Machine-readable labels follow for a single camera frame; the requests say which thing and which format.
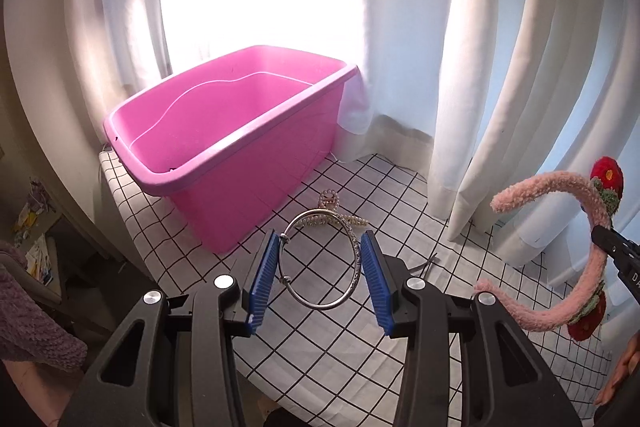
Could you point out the right hand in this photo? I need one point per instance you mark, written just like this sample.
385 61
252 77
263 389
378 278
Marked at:
625 366

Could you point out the white curtain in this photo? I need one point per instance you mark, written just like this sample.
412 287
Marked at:
474 94

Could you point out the pink fuzzy strawberry headband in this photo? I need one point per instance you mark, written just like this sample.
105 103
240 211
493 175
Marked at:
571 257

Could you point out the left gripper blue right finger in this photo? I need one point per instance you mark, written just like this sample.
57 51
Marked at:
380 291

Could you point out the pearl hair claw clip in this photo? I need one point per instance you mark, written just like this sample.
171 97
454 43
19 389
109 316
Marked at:
327 212

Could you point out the purple knit sleeve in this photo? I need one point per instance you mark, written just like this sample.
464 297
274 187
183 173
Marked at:
30 335

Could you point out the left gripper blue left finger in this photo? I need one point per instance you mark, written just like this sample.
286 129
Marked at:
257 285

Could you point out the pink plastic storage bin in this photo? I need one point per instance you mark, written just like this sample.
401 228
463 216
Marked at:
228 140

